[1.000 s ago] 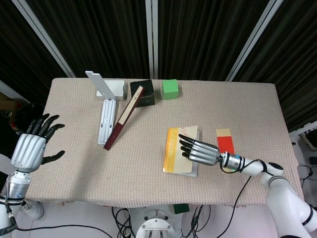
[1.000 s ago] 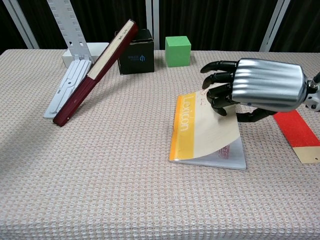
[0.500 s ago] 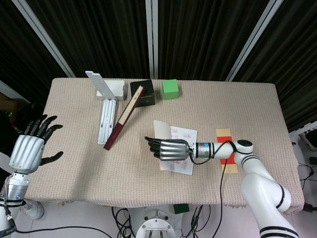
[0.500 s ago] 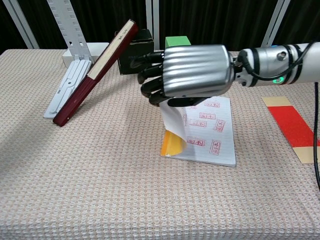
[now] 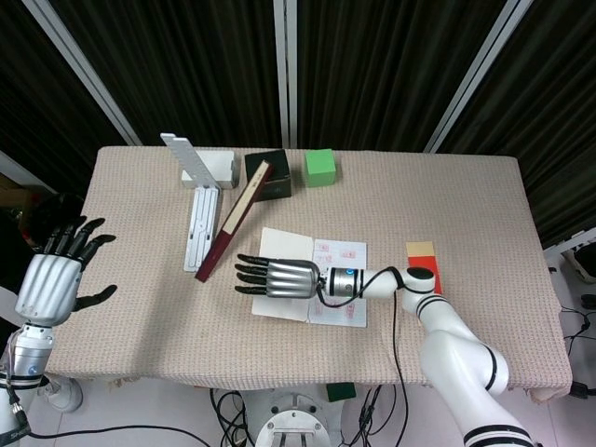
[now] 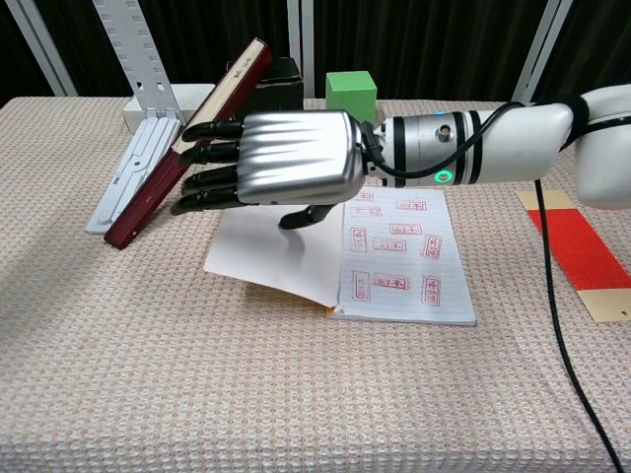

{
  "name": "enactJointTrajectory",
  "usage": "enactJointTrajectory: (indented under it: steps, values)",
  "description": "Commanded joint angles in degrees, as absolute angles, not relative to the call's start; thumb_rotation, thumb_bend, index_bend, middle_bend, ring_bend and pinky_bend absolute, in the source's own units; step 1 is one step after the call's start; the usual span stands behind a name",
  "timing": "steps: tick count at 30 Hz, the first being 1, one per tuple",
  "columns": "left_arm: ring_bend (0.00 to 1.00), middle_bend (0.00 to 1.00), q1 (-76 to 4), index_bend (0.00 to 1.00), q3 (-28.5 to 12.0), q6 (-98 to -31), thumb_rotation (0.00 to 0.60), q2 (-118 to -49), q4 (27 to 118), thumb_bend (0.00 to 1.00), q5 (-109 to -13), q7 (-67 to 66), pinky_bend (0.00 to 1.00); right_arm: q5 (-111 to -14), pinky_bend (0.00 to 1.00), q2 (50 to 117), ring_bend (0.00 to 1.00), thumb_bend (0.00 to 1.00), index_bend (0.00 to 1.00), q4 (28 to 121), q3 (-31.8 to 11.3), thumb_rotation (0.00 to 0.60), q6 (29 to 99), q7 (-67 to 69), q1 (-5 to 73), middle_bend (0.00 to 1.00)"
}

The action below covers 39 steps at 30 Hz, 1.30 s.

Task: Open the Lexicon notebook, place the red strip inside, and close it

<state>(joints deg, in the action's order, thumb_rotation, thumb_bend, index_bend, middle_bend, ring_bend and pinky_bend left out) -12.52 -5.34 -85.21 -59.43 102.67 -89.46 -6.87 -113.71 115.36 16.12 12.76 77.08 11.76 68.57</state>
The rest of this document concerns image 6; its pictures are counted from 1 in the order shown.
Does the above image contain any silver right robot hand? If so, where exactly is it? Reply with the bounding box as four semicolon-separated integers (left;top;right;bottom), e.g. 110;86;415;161
170;110;369;231

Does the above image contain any yellow cream Lexicon notebook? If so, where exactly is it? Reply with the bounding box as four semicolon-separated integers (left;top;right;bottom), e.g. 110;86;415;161
204;184;478;327

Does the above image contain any red and tan bookmark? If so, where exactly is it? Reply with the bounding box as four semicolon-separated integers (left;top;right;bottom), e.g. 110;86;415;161
516;189;631;324

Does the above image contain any maroon hardcover book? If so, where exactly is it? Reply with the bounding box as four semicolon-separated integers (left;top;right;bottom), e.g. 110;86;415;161
103;37;274;251

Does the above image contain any black cardboard box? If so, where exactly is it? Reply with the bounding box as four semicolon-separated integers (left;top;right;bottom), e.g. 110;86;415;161
225;56;303;119

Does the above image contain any green cube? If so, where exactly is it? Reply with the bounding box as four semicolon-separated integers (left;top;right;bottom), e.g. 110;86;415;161
324;70;379;124

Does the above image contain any white cardboard box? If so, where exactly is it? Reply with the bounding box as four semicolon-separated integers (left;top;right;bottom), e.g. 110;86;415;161
121;83;218;134

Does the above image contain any black pleated curtain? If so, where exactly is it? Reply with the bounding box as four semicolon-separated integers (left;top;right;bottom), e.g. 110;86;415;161
0;0;631;103

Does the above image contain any white plastic folding bookstand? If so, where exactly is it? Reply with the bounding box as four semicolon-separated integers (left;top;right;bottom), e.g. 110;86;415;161
86;0;182;235

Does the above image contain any beige waffle tablecloth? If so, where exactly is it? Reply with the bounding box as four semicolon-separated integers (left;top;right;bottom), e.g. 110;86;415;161
0;96;631;473

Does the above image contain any white frame post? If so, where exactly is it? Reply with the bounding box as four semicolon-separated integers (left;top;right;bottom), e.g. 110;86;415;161
7;0;78;98
287;0;316;100
510;0;573;103

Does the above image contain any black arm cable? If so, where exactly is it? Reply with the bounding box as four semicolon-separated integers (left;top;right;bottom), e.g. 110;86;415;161
362;101;630;473

